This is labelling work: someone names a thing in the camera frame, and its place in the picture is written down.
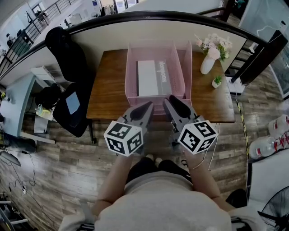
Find person's black trousers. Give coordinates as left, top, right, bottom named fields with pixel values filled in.
left=126, top=157, right=193, bottom=184

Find pink metal mesh desk organizer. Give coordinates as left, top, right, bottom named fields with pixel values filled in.
left=125, top=40, right=193, bottom=122

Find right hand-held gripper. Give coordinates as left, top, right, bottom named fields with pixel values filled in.
left=163, top=95, right=219, bottom=155

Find white cable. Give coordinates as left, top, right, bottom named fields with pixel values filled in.
left=207, top=123, right=220, bottom=171

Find black metal railing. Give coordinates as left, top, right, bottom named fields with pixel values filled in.
left=0, top=0, right=79, bottom=76

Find white radiator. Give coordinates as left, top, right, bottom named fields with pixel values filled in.
left=30, top=65, right=61, bottom=82

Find white desk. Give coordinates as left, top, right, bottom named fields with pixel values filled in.
left=247, top=148, right=289, bottom=205

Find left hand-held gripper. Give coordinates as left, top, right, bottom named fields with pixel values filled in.
left=103, top=101, right=154, bottom=157

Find blue-grey desk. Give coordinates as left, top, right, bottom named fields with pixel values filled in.
left=0, top=72, right=38, bottom=139

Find black office chair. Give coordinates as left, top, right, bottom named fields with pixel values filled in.
left=44, top=26, right=93, bottom=138

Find pack of clear water bottles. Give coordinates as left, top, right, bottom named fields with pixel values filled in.
left=268, top=114, right=289, bottom=140
left=249, top=134, right=289, bottom=160

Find person's right forearm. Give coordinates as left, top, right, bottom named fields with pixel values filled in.
left=184, top=150, right=228, bottom=209

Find person's grey shirt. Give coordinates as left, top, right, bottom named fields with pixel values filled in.
left=58, top=171, right=262, bottom=231

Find black floor fan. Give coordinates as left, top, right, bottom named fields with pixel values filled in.
left=257, top=186, right=289, bottom=231

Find yellow and black floor strip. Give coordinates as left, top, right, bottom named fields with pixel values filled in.
left=235, top=99, right=251, bottom=160

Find pink flower bouquet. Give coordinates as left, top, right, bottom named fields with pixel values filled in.
left=194, top=33, right=233, bottom=62

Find white ceramic vase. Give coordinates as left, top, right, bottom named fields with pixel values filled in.
left=200, top=54, right=216, bottom=75

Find grey white book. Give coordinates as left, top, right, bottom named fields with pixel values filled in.
left=136, top=59, right=173, bottom=97

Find small plant in white pot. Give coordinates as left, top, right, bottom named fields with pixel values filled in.
left=211, top=74, right=223, bottom=89

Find thin wrist bracelet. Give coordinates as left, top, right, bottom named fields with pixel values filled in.
left=191, top=157, right=204, bottom=170

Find person's left forearm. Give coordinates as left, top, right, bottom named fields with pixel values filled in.
left=91, top=154, right=134, bottom=217

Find blue seat pad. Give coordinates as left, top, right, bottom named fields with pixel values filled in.
left=65, top=92, right=81, bottom=115

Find black bag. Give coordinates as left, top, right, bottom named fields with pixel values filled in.
left=34, top=83, right=62, bottom=110

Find wooden table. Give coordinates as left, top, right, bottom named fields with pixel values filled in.
left=86, top=49, right=236, bottom=145

